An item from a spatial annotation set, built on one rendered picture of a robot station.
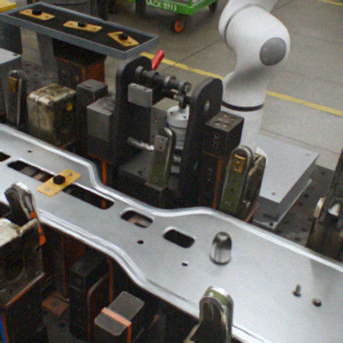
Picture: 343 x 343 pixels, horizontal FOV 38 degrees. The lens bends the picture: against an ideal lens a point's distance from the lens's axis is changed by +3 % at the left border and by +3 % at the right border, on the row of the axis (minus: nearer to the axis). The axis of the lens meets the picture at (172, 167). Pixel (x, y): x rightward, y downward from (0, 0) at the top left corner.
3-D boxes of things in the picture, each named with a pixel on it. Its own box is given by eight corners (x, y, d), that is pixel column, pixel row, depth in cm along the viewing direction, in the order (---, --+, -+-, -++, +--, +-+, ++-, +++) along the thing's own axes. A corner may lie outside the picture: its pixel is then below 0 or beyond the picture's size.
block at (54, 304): (40, 305, 107) (29, 195, 91) (82, 267, 117) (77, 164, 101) (59, 316, 105) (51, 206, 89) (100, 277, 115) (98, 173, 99)
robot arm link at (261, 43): (253, 89, 139) (267, -1, 125) (284, 120, 124) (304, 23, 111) (212, 93, 136) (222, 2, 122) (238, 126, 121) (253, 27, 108)
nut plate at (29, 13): (18, 13, 123) (17, 8, 123) (29, 10, 126) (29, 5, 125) (45, 21, 120) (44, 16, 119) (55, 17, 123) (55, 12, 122)
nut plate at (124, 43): (106, 35, 115) (106, 29, 115) (121, 33, 117) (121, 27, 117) (124, 47, 110) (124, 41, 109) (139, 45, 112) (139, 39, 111)
